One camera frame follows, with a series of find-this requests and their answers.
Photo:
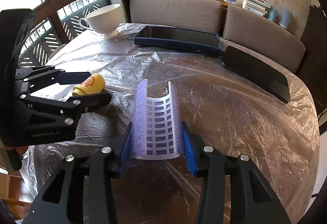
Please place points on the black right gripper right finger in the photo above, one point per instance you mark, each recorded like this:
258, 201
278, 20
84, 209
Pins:
252, 198

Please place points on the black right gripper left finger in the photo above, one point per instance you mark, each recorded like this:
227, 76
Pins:
61, 198

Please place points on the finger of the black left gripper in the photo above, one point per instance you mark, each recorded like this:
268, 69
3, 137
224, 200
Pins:
29, 80
36, 109

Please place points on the yellow plastic cup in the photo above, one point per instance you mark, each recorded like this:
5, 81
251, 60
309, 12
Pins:
92, 85

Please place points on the purple split hair roller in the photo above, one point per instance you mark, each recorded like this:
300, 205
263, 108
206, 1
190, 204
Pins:
156, 126

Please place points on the right hand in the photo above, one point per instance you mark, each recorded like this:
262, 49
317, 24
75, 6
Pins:
15, 154

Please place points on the transparent plastic table cover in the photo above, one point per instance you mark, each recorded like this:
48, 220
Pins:
227, 111

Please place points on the white ceramic cup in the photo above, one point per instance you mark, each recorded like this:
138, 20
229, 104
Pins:
104, 20

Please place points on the black tablet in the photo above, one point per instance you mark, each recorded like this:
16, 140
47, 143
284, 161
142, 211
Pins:
257, 72

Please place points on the dark blue tablet case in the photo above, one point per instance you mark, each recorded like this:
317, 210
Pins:
179, 39

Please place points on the left brown sofa cushion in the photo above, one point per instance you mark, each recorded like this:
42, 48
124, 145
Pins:
202, 15

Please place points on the brown sofa cushion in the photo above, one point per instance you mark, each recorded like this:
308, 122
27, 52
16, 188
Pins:
249, 30
202, 15

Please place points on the right brown sofa cushion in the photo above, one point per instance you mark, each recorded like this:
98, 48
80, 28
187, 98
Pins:
249, 30

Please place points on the dark wooden cabinet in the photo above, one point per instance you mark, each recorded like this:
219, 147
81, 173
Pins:
312, 69

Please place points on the grey cylindrical speaker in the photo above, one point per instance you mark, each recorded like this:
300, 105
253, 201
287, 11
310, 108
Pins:
285, 18

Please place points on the small blue-grey vase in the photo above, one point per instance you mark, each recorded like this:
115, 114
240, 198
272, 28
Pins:
272, 14

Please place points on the stack of books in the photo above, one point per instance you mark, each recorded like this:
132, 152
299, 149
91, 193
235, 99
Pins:
259, 7

